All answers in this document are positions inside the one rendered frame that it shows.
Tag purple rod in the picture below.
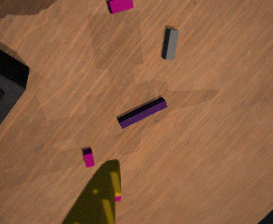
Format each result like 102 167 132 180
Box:
117 97 167 129

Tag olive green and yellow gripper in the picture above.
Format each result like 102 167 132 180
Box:
61 159 121 224

